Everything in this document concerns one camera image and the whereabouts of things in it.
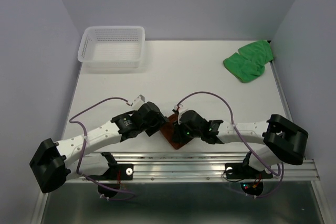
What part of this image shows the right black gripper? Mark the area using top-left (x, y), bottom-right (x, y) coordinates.
top-left (171, 120), bottom-right (202, 145)

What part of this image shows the brown towel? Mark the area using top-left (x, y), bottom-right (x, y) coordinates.
top-left (160, 113), bottom-right (193, 150)

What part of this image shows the green towel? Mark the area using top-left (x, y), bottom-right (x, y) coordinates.
top-left (223, 40), bottom-right (274, 83)

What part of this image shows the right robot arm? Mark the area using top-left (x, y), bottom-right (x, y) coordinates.
top-left (167, 110), bottom-right (308, 179)

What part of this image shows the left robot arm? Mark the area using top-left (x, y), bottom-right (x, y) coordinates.
top-left (29, 102), bottom-right (169, 193)

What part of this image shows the white plastic perforated basket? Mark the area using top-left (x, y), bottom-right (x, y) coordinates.
top-left (77, 26), bottom-right (145, 69)

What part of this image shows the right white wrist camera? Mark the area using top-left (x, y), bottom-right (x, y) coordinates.
top-left (173, 104), bottom-right (188, 124)

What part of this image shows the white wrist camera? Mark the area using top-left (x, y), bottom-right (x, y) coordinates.
top-left (127, 94), bottom-right (145, 110)
top-left (173, 104), bottom-right (188, 124)

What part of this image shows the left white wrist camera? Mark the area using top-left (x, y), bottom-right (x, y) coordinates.
top-left (127, 94), bottom-right (145, 110)

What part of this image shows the aluminium rail frame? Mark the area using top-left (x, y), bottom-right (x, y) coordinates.
top-left (32, 151), bottom-right (330, 223)

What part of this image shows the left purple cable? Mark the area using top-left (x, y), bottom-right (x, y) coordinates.
top-left (69, 97), bottom-right (137, 201)

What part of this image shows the purple cable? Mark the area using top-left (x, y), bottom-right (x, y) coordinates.
top-left (69, 97), bottom-right (137, 201)
top-left (173, 92), bottom-right (284, 200)

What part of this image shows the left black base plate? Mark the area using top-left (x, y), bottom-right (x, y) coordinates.
top-left (89, 163), bottom-right (134, 181)

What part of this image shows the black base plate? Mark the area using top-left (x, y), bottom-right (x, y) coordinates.
top-left (89, 163), bottom-right (134, 181)
top-left (224, 163), bottom-right (273, 180)

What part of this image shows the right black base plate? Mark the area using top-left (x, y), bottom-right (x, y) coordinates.
top-left (224, 163), bottom-right (273, 180)

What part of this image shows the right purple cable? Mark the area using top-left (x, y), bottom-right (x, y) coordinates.
top-left (173, 92), bottom-right (284, 200)

